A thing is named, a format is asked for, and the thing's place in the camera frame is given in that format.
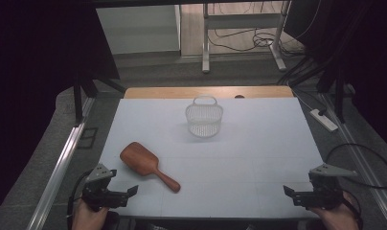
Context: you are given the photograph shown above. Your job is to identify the white plastic basket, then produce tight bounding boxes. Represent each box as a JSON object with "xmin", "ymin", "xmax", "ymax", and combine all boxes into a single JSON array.
[{"xmin": 185, "ymin": 95, "xmax": 224, "ymax": 139}]

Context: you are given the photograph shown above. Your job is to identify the white background panel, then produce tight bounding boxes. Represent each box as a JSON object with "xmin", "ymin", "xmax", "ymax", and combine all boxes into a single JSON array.
[{"xmin": 95, "ymin": 4, "xmax": 182, "ymax": 56}]

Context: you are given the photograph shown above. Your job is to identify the wooden hairbrush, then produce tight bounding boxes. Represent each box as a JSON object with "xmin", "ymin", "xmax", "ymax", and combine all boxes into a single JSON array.
[{"xmin": 119, "ymin": 141, "xmax": 182, "ymax": 194}]

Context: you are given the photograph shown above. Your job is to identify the white metal desk frame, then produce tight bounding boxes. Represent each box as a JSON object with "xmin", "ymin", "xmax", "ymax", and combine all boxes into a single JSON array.
[{"xmin": 201, "ymin": 0, "xmax": 292, "ymax": 74}]

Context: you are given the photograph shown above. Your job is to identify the white table mat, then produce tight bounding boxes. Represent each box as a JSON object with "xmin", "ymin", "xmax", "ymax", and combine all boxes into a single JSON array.
[{"xmin": 99, "ymin": 97, "xmax": 325, "ymax": 219}]

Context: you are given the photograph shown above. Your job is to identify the black looped floor cable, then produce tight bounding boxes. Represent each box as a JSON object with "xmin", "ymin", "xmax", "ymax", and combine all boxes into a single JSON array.
[{"xmin": 325, "ymin": 143, "xmax": 387, "ymax": 190}]

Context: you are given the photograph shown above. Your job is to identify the tangled black floor cables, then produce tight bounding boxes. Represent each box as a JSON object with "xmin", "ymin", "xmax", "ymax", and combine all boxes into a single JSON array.
[{"xmin": 207, "ymin": 28, "xmax": 306, "ymax": 59}]

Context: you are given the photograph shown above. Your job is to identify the black floor frame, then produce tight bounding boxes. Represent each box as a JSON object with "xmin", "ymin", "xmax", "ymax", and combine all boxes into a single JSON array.
[{"xmin": 77, "ymin": 127, "xmax": 100, "ymax": 150}]

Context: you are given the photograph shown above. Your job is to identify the wooden table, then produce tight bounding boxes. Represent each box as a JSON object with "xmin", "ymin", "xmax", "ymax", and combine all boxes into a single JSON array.
[{"xmin": 124, "ymin": 85, "xmax": 295, "ymax": 100}]

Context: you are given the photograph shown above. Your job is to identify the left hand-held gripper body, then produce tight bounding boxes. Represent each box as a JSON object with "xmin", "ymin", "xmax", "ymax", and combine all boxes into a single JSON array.
[{"xmin": 80, "ymin": 163, "xmax": 129, "ymax": 213}]

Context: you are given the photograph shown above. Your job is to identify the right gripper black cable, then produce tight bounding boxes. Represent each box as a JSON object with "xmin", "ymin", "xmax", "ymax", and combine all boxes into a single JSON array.
[{"xmin": 343, "ymin": 190, "xmax": 364, "ymax": 230}]

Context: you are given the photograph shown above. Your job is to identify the person's right hand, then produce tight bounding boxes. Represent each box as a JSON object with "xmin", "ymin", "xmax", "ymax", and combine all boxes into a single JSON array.
[{"xmin": 309, "ymin": 191, "xmax": 360, "ymax": 230}]

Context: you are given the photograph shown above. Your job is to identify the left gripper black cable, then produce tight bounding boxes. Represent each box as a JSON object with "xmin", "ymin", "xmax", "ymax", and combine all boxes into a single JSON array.
[{"xmin": 66, "ymin": 169, "xmax": 94, "ymax": 230}]

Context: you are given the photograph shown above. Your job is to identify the person's left hand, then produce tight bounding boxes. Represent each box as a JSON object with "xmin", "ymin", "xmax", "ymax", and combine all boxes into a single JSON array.
[{"xmin": 71, "ymin": 199, "xmax": 110, "ymax": 230}]

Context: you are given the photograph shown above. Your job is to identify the white power strip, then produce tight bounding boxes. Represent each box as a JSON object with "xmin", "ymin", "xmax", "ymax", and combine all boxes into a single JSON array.
[{"xmin": 309, "ymin": 108, "xmax": 339, "ymax": 133}]

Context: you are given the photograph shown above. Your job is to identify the dark curtain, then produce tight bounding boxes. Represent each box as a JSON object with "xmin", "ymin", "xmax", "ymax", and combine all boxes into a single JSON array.
[
  {"xmin": 0, "ymin": 0, "xmax": 121, "ymax": 221},
  {"xmin": 284, "ymin": 0, "xmax": 387, "ymax": 154}
]

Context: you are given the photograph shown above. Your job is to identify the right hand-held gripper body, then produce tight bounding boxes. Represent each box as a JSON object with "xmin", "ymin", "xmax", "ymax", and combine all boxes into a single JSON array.
[{"xmin": 291, "ymin": 163, "xmax": 358, "ymax": 211}]

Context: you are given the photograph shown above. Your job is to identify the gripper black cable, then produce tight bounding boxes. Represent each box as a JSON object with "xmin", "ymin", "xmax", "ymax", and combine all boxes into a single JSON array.
[
  {"xmin": 66, "ymin": 169, "xmax": 94, "ymax": 230},
  {"xmin": 343, "ymin": 190, "xmax": 364, "ymax": 230}
]

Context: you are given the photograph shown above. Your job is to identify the black metal stand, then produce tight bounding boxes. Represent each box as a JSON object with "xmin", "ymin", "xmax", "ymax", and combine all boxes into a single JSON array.
[
  {"xmin": 72, "ymin": 76, "xmax": 126, "ymax": 127},
  {"xmin": 286, "ymin": 57, "xmax": 349, "ymax": 125}
]

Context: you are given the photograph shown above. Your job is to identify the aluminium floor rail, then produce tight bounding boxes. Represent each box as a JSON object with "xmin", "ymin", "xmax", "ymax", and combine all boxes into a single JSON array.
[
  {"xmin": 319, "ymin": 92, "xmax": 387, "ymax": 228},
  {"xmin": 27, "ymin": 123, "xmax": 87, "ymax": 230}
]

